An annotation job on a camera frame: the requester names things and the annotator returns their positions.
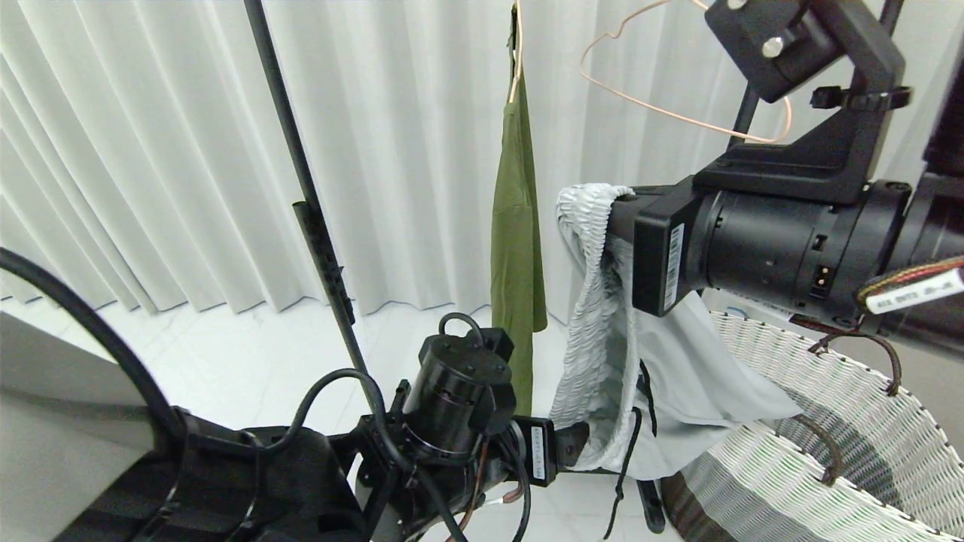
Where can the black clothes rack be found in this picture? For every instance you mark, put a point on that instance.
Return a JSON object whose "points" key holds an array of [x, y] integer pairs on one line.
{"points": [[322, 256]]}

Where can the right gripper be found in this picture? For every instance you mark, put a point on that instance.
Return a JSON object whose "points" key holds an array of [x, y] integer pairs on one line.
{"points": [[768, 248]]}

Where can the green long-sleeved shirt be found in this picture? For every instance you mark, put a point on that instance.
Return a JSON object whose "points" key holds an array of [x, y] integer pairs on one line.
{"points": [[516, 226]]}

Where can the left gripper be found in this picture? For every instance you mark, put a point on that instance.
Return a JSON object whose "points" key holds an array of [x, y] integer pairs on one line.
{"points": [[538, 452]]}

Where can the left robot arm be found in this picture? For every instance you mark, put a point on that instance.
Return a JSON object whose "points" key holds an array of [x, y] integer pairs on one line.
{"points": [[263, 489]]}

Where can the white curtain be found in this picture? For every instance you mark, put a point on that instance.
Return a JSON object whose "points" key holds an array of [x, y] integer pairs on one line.
{"points": [[151, 150]]}

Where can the pink clothes hanger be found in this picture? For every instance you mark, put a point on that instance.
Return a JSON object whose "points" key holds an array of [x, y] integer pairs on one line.
{"points": [[515, 83], [678, 110]]}

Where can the pale grey shorts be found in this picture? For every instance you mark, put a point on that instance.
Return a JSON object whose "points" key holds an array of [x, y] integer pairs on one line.
{"points": [[693, 376]]}

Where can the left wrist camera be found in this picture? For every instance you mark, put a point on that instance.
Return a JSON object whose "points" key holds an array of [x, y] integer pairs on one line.
{"points": [[497, 342]]}

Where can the white laundry basket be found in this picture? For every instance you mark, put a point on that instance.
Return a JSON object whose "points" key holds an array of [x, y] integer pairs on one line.
{"points": [[791, 489]]}

